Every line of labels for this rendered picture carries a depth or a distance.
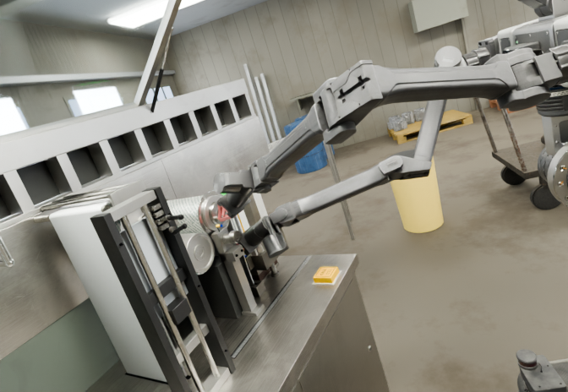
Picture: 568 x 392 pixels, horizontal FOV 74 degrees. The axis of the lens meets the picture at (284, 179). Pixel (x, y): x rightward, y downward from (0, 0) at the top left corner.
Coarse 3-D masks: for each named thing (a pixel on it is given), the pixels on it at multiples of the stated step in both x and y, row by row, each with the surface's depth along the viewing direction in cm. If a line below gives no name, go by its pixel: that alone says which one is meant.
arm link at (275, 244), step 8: (272, 216) 119; (280, 216) 119; (280, 224) 125; (280, 232) 119; (264, 240) 119; (272, 240) 118; (280, 240) 119; (272, 248) 117; (280, 248) 117; (272, 256) 120
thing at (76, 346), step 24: (72, 312) 113; (48, 336) 106; (72, 336) 112; (96, 336) 118; (0, 360) 96; (24, 360) 101; (48, 360) 106; (72, 360) 111; (96, 360) 117; (0, 384) 96; (24, 384) 100; (48, 384) 105; (72, 384) 110
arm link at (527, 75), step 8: (544, 56) 72; (552, 56) 72; (520, 64) 74; (528, 64) 73; (536, 64) 73; (544, 64) 72; (552, 64) 71; (520, 72) 74; (528, 72) 73; (536, 72) 73; (544, 72) 71; (552, 72) 71; (560, 72) 71; (520, 80) 73; (528, 80) 73; (536, 80) 72; (544, 80) 71; (552, 80) 72; (520, 88) 73
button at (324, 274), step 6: (318, 270) 133; (324, 270) 132; (330, 270) 131; (336, 270) 131; (318, 276) 129; (324, 276) 128; (330, 276) 127; (318, 282) 130; (324, 282) 128; (330, 282) 127
